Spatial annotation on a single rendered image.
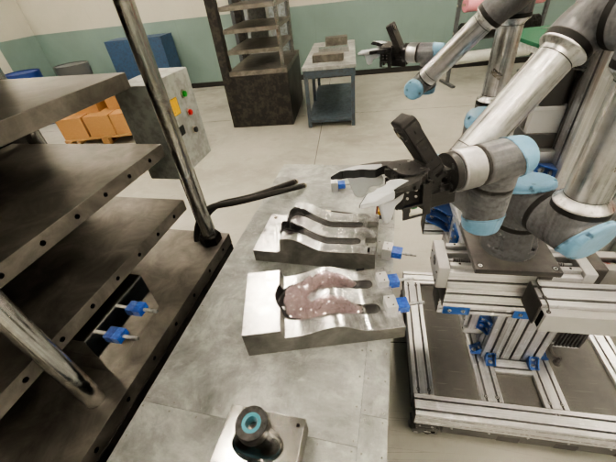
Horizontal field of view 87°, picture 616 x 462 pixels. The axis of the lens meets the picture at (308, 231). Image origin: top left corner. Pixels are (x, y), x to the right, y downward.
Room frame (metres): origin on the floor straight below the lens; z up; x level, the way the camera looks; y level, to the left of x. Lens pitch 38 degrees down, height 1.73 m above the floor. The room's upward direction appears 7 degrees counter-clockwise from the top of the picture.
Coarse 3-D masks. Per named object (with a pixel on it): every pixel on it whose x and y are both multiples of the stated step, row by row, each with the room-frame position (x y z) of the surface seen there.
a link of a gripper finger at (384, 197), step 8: (392, 184) 0.42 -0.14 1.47; (400, 184) 0.42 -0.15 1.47; (376, 192) 0.40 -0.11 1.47; (384, 192) 0.40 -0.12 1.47; (392, 192) 0.40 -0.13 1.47; (368, 200) 0.39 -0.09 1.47; (376, 200) 0.39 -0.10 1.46; (384, 200) 0.40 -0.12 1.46; (392, 200) 0.40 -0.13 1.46; (400, 200) 0.43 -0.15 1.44; (360, 208) 0.39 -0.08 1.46; (384, 208) 0.40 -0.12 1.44; (392, 208) 0.41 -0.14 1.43; (384, 216) 0.40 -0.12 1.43
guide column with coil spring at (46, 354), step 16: (0, 304) 0.50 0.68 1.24; (0, 320) 0.49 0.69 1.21; (16, 320) 0.50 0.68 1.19; (16, 336) 0.49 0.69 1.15; (32, 336) 0.50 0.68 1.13; (48, 336) 0.53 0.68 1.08; (32, 352) 0.49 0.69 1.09; (48, 352) 0.50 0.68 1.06; (48, 368) 0.48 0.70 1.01; (64, 368) 0.50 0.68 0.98; (80, 368) 0.53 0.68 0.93; (64, 384) 0.48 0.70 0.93; (80, 384) 0.50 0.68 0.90; (96, 384) 0.53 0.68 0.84; (80, 400) 0.48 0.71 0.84; (96, 400) 0.50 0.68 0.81
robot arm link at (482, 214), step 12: (456, 192) 0.55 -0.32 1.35; (468, 192) 0.52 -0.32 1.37; (480, 192) 0.49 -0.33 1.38; (492, 192) 0.48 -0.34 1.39; (504, 192) 0.48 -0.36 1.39; (456, 204) 0.54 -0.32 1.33; (468, 204) 0.51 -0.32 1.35; (480, 204) 0.49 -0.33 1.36; (492, 204) 0.48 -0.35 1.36; (504, 204) 0.48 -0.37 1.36; (468, 216) 0.50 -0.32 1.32; (480, 216) 0.49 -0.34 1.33; (492, 216) 0.48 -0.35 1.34; (504, 216) 0.48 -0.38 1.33; (468, 228) 0.50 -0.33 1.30; (480, 228) 0.48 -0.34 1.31; (492, 228) 0.48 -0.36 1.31
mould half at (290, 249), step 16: (304, 208) 1.18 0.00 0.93; (320, 208) 1.21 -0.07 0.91; (272, 224) 1.20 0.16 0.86; (304, 224) 1.08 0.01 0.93; (320, 224) 1.10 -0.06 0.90; (272, 240) 1.08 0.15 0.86; (288, 240) 0.98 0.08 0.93; (304, 240) 0.98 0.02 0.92; (256, 256) 1.03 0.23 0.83; (272, 256) 1.01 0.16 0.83; (288, 256) 0.99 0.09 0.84; (304, 256) 0.97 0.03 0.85; (320, 256) 0.95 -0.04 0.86; (336, 256) 0.93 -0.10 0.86; (352, 256) 0.91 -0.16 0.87; (368, 256) 0.89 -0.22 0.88
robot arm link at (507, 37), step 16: (512, 16) 1.24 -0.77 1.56; (528, 16) 1.24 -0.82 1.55; (496, 32) 1.29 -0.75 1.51; (512, 32) 1.25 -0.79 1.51; (496, 48) 1.27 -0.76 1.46; (512, 48) 1.25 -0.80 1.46; (496, 64) 1.26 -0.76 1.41; (512, 64) 1.25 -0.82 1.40; (496, 80) 1.25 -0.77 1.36; (480, 96) 1.29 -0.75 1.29
